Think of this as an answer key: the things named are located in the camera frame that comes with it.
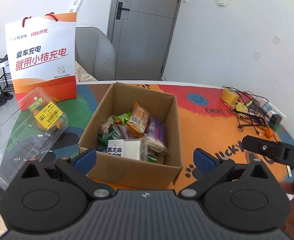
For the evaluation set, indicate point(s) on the brown cardboard box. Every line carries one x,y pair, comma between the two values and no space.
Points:
160,171

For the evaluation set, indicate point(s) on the clear cracker snack pack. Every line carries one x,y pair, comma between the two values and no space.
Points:
123,131

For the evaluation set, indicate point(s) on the orange tangerine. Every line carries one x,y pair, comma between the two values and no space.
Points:
269,133

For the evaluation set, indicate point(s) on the orange biscuit snack pack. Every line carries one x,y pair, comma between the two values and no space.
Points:
138,120

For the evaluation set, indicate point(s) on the green snack packet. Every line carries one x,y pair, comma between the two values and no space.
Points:
122,119

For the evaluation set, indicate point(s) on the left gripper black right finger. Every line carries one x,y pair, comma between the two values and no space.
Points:
215,171

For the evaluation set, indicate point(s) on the beige small snack packet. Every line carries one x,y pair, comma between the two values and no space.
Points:
104,129

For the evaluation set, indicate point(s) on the yellow tape roll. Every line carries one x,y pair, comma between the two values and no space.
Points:
229,96

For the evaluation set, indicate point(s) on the white orange paper bag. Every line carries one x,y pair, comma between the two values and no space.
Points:
41,54

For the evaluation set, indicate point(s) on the black white sesame snack pack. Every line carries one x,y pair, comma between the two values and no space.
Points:
135,149

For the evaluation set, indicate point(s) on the purple wafer snack pack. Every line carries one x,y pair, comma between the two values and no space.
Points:
155,135

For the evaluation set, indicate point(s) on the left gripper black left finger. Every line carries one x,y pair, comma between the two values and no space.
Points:
74,170

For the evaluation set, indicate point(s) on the dark slippers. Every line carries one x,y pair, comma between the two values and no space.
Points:
4,97

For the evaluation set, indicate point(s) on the grey chair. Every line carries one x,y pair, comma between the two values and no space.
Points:
95,53

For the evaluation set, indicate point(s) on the black wire stand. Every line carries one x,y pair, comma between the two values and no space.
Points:
246,118

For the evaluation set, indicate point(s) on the black power adapter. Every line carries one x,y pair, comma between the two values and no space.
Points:
275,119

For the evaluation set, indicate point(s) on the white power strip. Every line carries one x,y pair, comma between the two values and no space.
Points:
271,109

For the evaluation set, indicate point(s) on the black shoe rack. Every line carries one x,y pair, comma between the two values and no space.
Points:
6,84

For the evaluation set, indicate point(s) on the colourful cat table mat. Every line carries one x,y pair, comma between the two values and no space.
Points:
193,117

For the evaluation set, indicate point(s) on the clear plastic clamshell box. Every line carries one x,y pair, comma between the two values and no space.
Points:
28,130

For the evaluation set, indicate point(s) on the grey door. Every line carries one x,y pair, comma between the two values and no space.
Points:
141,31

